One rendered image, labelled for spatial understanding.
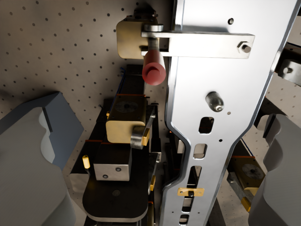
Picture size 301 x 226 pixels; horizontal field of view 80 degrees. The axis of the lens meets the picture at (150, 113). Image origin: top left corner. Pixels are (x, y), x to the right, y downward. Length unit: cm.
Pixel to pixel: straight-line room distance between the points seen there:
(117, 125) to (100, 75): 39
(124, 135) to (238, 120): 28
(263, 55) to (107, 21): 48
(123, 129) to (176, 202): 40
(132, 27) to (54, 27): 46
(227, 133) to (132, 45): 32
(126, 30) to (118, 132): 19
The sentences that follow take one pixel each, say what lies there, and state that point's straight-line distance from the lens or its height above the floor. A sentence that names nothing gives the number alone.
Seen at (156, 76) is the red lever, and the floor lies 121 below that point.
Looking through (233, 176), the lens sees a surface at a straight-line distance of 63.
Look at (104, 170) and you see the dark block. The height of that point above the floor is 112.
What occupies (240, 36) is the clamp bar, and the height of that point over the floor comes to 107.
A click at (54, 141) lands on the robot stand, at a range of 72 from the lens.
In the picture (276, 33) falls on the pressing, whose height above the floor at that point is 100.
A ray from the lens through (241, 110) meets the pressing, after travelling 48.
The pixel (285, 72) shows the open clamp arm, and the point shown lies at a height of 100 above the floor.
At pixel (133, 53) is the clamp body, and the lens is 33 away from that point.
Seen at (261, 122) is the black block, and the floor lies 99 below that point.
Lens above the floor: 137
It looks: 58 degrees down
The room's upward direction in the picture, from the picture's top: 179 degrees counter-clockwise
